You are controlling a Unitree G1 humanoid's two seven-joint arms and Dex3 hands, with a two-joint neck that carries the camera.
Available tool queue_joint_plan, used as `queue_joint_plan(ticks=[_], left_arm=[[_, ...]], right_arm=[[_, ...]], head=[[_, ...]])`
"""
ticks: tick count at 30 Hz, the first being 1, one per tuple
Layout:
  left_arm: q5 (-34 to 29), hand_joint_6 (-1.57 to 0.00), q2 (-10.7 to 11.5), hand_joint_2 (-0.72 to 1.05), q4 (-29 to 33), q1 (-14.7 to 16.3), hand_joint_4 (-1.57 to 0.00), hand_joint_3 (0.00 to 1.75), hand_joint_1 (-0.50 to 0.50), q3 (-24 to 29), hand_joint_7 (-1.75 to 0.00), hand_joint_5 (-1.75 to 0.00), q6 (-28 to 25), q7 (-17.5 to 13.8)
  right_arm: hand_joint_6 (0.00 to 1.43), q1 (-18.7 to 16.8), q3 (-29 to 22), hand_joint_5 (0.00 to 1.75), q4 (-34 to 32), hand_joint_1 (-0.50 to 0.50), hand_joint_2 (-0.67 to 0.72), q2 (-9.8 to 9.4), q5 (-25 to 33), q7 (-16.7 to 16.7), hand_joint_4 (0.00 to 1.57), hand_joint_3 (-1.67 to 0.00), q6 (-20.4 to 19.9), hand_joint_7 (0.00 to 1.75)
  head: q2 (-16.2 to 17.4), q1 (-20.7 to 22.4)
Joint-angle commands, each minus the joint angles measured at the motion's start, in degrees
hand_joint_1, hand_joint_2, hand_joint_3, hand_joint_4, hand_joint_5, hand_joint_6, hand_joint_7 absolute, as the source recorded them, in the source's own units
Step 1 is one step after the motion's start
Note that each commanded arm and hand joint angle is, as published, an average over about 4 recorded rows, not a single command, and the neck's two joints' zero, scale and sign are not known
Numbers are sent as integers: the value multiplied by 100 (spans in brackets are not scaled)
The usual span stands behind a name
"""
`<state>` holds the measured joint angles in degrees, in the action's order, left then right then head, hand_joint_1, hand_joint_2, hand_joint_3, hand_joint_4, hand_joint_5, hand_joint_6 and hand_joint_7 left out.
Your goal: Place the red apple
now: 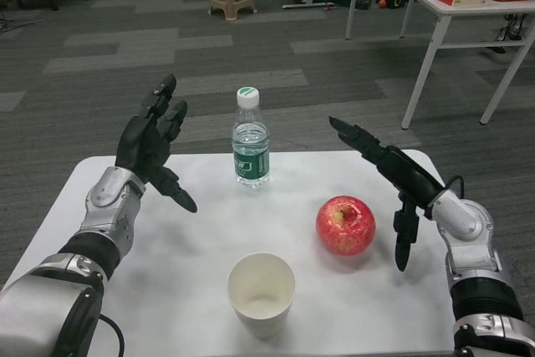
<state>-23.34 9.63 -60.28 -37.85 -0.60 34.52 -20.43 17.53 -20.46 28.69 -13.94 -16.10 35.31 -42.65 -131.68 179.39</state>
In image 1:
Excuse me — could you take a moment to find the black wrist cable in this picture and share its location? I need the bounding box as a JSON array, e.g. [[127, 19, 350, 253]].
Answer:
[[443, 176, 466, 199]]

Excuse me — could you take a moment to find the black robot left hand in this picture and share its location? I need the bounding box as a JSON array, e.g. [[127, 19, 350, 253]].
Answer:
[[115, 73, 198, 213]]

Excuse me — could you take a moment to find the white paper cup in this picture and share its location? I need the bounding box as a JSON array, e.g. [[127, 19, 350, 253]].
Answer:
[[227, 252, 297, 339]]

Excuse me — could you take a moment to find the red apple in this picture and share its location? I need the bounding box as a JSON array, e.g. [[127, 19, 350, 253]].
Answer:
[[315, 195, 377, 257]]

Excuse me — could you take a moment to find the white table with legs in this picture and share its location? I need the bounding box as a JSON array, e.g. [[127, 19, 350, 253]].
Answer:
[[345, 0, 535, 130]]

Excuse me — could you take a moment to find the clear water bottle green label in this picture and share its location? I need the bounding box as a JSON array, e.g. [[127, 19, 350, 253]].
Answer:
[[232, 86, 271, 190]]

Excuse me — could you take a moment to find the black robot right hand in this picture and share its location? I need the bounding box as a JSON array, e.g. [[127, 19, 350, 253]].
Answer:
[[328, 115, 446, 273]]

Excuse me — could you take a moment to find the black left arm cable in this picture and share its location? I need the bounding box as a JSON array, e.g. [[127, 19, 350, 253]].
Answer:
[[99, 314, 126, 357]]

